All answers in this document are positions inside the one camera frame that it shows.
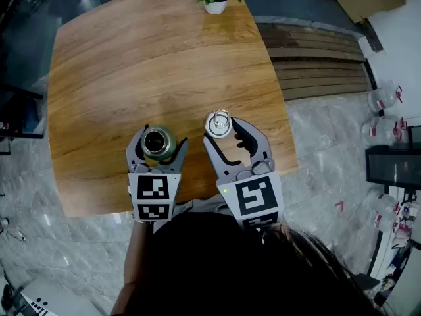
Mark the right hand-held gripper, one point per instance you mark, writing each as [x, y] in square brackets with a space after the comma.
[256, 196]

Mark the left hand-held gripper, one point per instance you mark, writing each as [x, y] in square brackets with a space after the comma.
[153, 186]

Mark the green metal bottle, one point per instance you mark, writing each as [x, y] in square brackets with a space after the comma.
[158, 156]

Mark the silver bottle lid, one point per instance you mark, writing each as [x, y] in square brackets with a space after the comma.
[217, 128]

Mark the person's left forearm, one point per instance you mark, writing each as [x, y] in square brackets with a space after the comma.
[128, 262]

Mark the dark wooden slat platform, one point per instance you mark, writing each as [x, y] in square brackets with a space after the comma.
[312, 74]

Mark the person's black top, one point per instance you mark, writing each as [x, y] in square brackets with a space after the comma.
[197, 265]

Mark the clear plastic water jug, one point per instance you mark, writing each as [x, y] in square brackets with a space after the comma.
[385, 221]
[383, 97]
[381, 199]
[378, 132]

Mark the black metal rack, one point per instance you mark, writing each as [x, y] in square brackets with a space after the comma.
[19, 92]

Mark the white box with black dots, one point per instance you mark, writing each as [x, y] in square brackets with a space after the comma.
[59, 300]

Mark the black monitor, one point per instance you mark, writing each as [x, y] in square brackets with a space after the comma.
[415, 135]

